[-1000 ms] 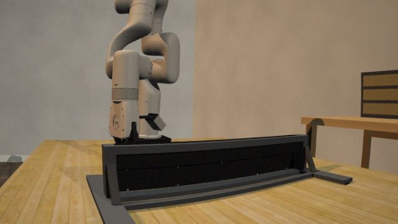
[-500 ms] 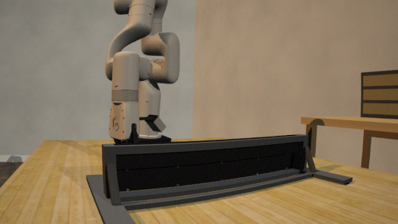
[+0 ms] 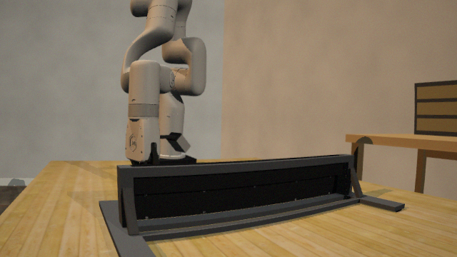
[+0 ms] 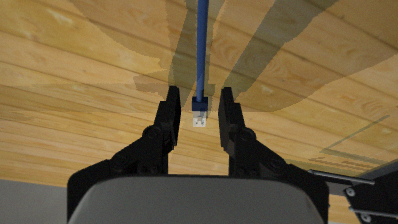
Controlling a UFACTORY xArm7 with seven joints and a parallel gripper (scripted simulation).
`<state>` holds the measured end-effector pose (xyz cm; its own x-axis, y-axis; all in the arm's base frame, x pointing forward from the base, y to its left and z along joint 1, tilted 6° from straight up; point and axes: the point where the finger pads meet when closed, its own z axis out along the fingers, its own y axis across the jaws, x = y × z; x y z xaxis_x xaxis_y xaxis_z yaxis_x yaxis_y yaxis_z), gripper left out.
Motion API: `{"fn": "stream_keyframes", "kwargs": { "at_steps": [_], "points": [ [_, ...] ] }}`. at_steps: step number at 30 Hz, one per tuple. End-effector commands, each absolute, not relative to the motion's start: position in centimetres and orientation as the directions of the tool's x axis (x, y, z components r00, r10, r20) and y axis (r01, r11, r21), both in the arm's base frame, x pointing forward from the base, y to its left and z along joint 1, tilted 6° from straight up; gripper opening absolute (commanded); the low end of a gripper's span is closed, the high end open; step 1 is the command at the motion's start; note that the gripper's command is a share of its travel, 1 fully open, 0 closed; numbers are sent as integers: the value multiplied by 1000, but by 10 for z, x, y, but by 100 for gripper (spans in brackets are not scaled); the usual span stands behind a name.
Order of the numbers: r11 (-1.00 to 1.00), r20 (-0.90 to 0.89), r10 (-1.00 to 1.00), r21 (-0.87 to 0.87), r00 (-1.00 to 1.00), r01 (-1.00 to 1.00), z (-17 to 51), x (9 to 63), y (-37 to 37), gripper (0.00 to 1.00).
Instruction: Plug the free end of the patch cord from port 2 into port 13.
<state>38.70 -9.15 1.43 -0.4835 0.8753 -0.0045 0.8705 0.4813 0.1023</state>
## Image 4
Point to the dark blue cable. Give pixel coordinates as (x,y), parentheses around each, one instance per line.
(202,18)

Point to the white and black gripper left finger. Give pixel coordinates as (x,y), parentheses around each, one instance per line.
(147,155)

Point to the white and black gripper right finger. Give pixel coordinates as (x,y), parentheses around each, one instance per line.
(249,157)

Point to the white ethernet plug with dark blue boot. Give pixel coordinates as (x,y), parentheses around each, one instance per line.
(199,112)

